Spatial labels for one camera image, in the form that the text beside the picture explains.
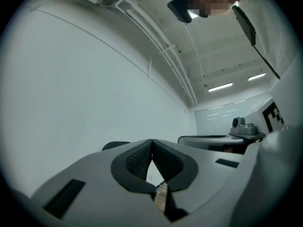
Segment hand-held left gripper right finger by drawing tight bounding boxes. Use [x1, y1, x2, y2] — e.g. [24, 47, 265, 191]
[152, 139, 246, 223]

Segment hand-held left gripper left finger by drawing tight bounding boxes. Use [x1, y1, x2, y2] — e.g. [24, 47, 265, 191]
[30, 138, 171, 225]

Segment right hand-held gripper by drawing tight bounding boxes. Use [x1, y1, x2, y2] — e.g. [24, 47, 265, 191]
[228, 53, 303, 142]

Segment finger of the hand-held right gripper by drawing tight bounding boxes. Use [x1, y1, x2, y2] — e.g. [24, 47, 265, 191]
[177, 134, 246, 151]

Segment frosted glass partition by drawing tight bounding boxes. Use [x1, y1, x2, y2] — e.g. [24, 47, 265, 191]
[194, 95, 272, 136]

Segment long ceiling light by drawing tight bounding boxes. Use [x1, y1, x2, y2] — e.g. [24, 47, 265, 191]
[247, 72, 267, 81]
[188, 9, 202, 19]
[208, 82, 233, 93]

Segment white ceiling pipes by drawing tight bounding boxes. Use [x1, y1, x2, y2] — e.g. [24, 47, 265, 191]
[115, 0, 199, 106]

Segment person's white t-shirt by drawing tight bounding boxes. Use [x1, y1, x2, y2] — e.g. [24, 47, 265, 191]
[236, 0, 300, 80]

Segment black flat device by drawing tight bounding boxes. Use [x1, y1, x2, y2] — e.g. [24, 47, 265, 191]
[232, 5, 257, 46]

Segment black cable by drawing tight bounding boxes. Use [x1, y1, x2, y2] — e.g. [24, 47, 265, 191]
[252, 44, 281, 80]

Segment grey fisheye camera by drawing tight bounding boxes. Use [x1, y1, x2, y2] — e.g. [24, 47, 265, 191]
[230, 116, 258, 134]

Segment black head-worn camera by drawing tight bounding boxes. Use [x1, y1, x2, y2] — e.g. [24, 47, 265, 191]
[167, 0, 193, 23]

